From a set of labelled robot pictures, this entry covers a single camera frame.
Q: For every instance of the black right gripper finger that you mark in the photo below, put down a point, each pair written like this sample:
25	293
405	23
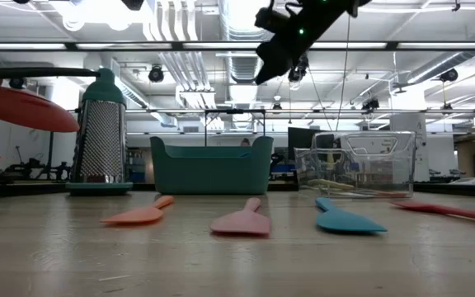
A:
272	62

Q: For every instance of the white pillar with signs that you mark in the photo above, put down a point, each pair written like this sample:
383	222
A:
422	144

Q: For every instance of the black monitor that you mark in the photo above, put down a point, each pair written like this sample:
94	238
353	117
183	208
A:
299	140

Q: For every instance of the person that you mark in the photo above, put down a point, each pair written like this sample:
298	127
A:
245	142

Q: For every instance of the blue silicone spatula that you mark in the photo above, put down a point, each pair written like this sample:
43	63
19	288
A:
344	220

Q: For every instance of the orange silicone spatula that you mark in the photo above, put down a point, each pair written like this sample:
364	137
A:
138	215

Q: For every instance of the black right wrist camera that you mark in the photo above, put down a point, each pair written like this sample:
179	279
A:
270	20

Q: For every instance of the red silicone slotted turner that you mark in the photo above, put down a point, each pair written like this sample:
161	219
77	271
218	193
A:
23	109

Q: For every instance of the red silicone spatula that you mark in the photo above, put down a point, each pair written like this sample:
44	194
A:
448	210

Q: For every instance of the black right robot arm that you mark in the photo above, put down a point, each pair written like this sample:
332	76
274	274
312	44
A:
359	5

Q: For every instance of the black metal stand frame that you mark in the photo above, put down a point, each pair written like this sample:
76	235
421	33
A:
235	111

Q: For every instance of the teal plastic bin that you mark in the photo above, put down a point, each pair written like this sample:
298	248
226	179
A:
213	173

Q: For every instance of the pink silicone spatula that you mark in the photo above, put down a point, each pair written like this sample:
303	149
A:
241	222

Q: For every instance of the blue crate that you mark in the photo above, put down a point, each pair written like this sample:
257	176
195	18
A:
283	168

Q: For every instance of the background black robot arms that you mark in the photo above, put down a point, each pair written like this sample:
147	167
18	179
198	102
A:
35	169

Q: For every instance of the clear plastic bin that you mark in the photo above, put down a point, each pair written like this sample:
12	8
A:
402	165

